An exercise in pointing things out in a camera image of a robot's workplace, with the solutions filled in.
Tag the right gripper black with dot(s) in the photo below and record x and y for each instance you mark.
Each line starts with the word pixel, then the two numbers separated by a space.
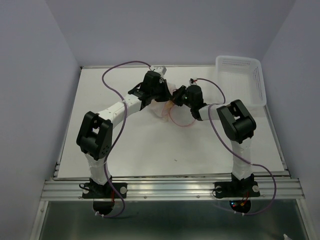
pixel 177 92

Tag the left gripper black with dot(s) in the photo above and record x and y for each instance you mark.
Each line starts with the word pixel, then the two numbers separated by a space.
pixel 167 95

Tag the beige bra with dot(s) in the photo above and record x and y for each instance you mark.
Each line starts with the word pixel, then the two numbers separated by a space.
pixel 170 104

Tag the white mesh laundry bag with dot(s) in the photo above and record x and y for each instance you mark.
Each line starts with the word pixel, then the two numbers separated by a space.
pixel 178 115

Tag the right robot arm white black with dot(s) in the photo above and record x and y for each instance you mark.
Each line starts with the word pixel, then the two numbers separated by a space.
pixel 239 126

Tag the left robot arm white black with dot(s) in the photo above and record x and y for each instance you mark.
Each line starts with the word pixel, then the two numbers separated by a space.
pixel 95 137

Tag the white plastic basket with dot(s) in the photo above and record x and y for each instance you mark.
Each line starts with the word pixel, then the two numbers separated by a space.
pixel 241 78

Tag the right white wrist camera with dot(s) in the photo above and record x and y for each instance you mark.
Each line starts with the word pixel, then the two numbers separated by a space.
pixel 193 81

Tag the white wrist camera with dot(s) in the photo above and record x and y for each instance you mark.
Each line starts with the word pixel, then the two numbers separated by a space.
pixel 193 81
pixel 159 69

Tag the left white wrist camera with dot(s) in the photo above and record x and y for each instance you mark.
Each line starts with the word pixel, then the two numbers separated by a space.
pixel 159 69

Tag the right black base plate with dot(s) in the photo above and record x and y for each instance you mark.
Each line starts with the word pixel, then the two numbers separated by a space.
pixel 231 189

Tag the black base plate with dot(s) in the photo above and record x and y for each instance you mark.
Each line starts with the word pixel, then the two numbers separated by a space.
pixel 231 189
pixel 92 190

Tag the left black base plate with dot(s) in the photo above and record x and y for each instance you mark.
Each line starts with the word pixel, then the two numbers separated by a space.
pixel 92 190

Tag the aluminium mounting rail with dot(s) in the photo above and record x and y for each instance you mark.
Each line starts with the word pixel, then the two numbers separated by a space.
pixel 164 189

